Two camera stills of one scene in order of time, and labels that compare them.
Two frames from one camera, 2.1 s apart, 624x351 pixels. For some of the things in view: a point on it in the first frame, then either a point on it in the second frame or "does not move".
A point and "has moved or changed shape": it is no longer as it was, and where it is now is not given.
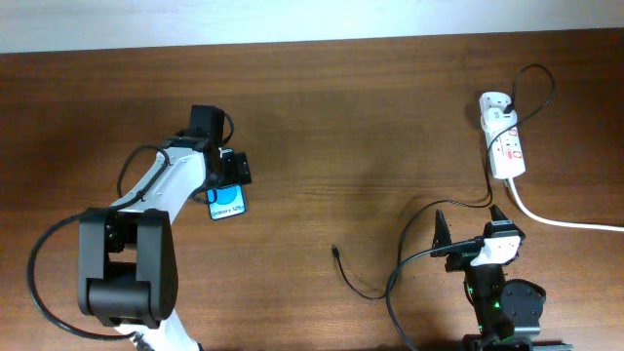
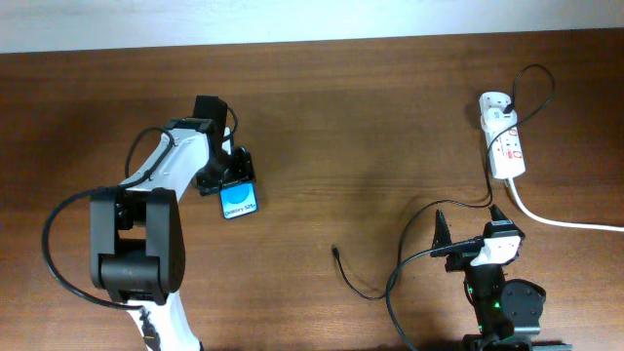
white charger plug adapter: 494,120 does not move
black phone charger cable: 453,202 does not move
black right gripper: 468,248 does not move
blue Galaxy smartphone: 226,201 has moved or changed shape
